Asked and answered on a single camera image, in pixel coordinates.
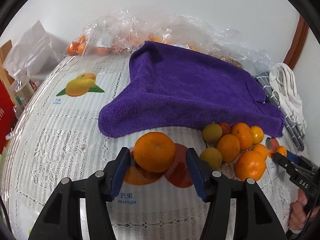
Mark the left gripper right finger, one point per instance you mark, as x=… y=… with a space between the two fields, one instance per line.
x=254 y=219

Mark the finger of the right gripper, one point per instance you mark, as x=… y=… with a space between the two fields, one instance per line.
x=282 y=161

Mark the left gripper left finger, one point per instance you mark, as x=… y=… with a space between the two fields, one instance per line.
x=60 y=217

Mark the small orange kumquat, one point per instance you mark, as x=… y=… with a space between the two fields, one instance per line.
x=281 y=150

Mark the greenish yellow citrus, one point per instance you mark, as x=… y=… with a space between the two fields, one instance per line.
x=213 y=157

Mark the right hand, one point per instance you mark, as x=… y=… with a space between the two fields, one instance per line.
x=298 y=218

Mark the grey checked cloth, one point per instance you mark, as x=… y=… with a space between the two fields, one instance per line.
x=263 y=80

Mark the large orange tangerine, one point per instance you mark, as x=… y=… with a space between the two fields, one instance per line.
x=250 y=164

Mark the round orange fruit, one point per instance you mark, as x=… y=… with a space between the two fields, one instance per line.
x=257 y=134

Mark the ribbed orange tangerine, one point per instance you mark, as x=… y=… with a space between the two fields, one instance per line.
x=244 y=135

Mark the oval orange fruit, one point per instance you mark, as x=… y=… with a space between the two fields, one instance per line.
x=229 y=147

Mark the small orange behind pile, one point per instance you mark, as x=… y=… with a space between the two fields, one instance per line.
x=226 y=128

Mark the greenish citrus back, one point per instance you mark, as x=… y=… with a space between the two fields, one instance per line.
x=212 y=133

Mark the white striped towel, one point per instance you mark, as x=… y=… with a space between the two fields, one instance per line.
x=282 y=81

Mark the white lace tablecloth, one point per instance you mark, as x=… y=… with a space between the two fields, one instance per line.
x=59 y=136

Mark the red box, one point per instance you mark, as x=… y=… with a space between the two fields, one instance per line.
x=8 y=117

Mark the purple towel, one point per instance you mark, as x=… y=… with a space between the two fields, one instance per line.
x=172 y=86

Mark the white plastic bag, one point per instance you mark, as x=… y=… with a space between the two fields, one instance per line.
x=33 y=55

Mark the bagged oranges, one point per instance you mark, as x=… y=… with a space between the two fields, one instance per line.
x=77 y=47

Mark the clear plastic bags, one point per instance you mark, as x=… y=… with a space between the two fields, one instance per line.
x=123 y=32

